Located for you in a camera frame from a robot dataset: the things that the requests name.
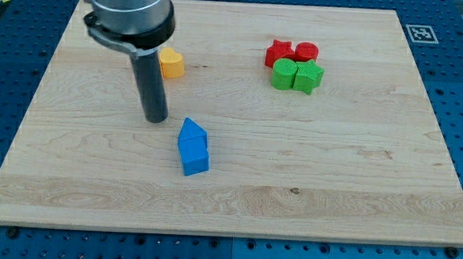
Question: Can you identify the white fiducial marker tag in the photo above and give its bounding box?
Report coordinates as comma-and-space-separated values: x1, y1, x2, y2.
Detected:
406, 24, 438, 44

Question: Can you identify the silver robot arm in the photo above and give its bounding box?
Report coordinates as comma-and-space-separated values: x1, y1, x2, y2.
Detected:
84, 0, 176, 58

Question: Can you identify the blue cube block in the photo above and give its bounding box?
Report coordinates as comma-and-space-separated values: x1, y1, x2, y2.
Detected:
178, 137, 209, 177

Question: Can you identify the green star block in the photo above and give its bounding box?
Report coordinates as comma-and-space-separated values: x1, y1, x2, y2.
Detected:
293, 60, 324, 95

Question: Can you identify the blue triangle block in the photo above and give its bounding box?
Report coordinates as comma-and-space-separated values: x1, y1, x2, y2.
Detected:
178, 118, 208, 147

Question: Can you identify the green cylinder block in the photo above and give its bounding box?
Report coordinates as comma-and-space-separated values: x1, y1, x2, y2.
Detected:
271, 59, 297, 90

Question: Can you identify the wooden board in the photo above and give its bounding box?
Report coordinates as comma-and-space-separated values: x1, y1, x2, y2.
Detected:
0, 0, 463, 247

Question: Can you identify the red cylinder block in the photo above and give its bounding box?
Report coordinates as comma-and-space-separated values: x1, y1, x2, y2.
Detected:
294, 41, 320, 62

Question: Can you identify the yellow heart block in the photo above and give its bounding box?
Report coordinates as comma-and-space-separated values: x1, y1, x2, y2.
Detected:
159, 47, 185, 78

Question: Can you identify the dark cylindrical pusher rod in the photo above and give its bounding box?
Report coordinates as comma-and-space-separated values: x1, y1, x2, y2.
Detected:
131, 51, 168, 124

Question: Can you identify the red star block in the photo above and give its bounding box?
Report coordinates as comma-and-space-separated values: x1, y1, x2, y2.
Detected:
264, 39, 295, 68

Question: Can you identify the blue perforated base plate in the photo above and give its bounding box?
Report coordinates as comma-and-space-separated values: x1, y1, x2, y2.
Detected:
0, 0, 463, 259

